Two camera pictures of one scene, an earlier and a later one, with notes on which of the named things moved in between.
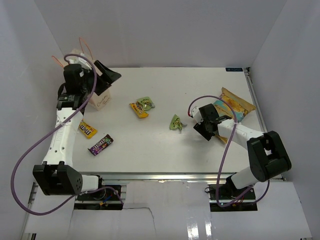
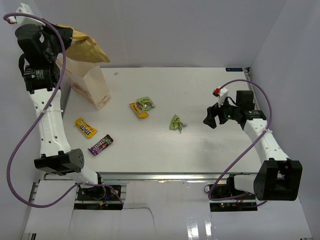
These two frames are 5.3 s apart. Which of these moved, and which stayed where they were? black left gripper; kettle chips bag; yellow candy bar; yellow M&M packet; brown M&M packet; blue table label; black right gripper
Moved: kettle chips bag; black right gripper; black left gripper
Stayed: yellow M&M packet; brown M&M packet; blue table label; yellow candy bar
